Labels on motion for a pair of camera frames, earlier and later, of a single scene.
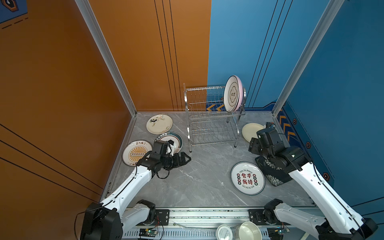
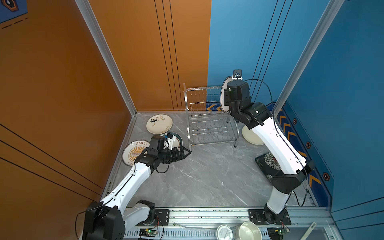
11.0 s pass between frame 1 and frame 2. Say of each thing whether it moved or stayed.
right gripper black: moved
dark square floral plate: stayed
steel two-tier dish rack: stayed
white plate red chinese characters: moved
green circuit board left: stayed
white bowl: stayed
